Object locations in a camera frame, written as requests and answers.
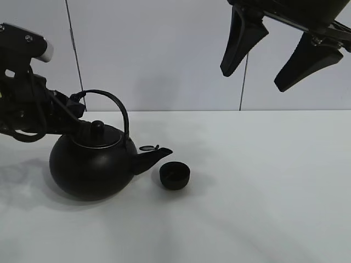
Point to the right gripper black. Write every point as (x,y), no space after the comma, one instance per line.
(318,18)

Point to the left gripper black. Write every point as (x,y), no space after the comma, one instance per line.
(30,109)

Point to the black round teapot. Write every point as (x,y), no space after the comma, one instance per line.
(98,160)

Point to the small black teacup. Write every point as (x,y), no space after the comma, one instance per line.
(174,176)

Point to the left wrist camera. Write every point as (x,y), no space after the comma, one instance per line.
(19,46)

